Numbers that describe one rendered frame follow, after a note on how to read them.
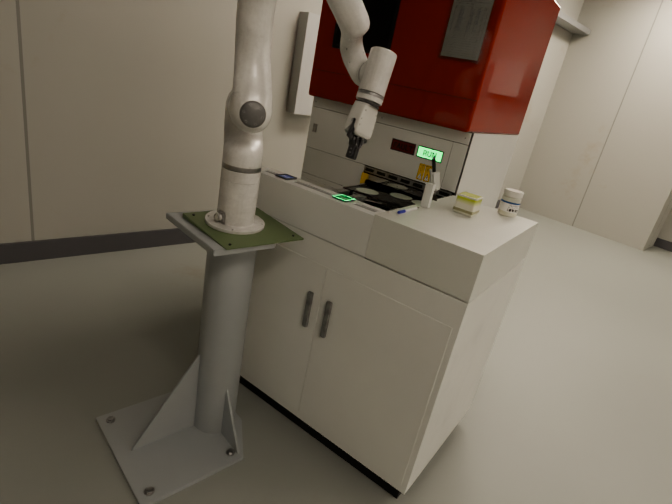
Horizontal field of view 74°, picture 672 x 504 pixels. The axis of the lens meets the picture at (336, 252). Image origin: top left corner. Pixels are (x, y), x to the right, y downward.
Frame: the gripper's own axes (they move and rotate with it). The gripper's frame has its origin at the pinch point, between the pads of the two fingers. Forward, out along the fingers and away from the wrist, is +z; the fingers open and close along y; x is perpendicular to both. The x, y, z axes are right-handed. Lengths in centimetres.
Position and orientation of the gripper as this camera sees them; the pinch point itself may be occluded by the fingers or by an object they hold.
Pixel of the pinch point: (352, 152)
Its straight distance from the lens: 144.8
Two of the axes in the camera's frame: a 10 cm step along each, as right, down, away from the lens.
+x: 7.9, 3.6, -5.0
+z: -3.0, 9.3, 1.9
